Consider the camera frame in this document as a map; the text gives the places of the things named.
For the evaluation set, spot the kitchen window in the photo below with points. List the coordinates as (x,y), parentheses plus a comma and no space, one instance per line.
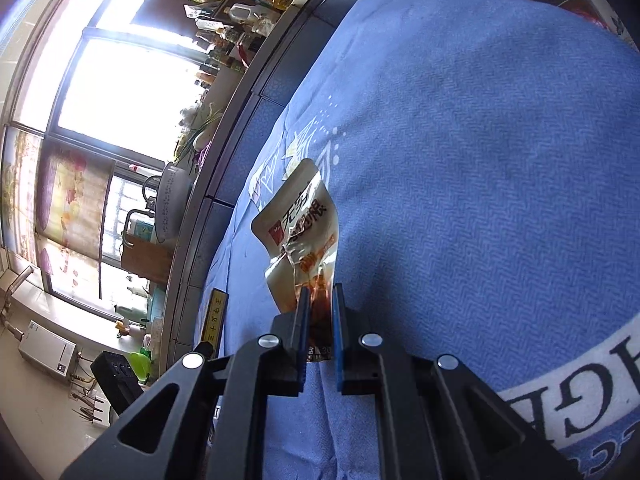
(125,95)

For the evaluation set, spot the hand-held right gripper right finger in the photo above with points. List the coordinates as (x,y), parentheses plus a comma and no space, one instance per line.
(338,325)

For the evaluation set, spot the hanging metal utensils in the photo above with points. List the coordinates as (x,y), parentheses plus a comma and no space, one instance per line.
(87,410)

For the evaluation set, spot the large white bowl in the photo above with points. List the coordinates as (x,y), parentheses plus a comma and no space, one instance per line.
(170,205)

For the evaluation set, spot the white water heater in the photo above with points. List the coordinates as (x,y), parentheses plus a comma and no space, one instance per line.
(47,352)

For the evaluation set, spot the green plastic scoop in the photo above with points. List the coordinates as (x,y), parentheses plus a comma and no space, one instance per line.
(141,366)

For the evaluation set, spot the wooden cutting board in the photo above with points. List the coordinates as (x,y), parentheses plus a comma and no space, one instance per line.
(145,260)

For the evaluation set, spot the row of condiment bottles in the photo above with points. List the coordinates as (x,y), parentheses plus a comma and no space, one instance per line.
(220,55)

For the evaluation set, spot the metal faucet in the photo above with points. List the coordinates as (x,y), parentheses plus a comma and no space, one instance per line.
(17,280)

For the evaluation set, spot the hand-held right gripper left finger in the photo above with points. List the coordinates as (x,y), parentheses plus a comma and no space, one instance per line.
(302,320)

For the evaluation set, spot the blue printed tablecloth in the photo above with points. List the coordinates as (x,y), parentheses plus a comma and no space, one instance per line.
(475,160)

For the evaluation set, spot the printed roller blind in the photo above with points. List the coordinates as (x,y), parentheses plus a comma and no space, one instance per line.
(70,200)

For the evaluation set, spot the beige snack pouch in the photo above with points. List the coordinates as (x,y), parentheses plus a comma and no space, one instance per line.
(300,220)

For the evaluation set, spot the yellow and red box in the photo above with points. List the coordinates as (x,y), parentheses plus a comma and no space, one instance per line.
(215,320)

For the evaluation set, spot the green scallions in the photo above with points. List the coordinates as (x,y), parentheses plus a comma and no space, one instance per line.
(200,132)

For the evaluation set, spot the grey kitchen counter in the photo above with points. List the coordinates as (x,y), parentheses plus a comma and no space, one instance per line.
(277,77)

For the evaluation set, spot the white plastic jug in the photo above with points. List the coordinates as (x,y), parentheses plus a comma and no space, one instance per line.
(245,12)

